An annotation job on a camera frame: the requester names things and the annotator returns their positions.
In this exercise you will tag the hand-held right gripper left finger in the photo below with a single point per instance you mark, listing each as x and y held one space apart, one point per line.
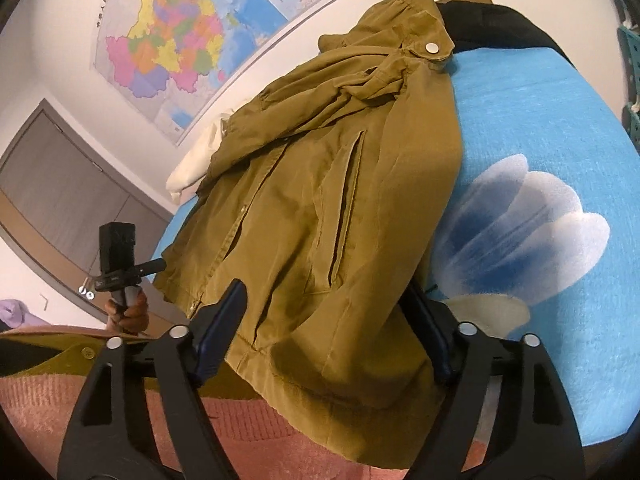
220 330

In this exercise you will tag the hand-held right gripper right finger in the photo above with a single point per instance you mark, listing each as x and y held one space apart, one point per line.
445 350

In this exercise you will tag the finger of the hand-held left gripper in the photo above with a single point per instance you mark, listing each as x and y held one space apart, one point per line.
152 266

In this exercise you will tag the olive green jacket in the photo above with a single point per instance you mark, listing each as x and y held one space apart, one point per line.
300 235

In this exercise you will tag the person's left hand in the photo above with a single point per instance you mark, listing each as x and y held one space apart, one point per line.
132 317

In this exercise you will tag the grey wardrobe door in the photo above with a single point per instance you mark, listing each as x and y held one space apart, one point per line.
50 185

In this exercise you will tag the cream garment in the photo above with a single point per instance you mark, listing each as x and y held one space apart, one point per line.
192 170

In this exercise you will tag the olive buttoned garment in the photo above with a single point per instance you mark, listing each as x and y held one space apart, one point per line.
75 365

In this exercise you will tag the purple cloth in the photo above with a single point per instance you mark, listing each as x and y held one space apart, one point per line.
10 312

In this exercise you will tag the pink knit sweater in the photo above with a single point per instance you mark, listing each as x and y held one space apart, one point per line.
40 420

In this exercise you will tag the blue floral bedsheet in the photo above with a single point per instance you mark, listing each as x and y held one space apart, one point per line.
550 135

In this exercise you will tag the teal perforated plastic stool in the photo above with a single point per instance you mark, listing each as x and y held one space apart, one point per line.
634 127
631 60

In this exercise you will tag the black garment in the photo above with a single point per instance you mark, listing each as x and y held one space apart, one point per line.
500 25

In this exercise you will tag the colourful wall map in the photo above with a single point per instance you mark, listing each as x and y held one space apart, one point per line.
175 35

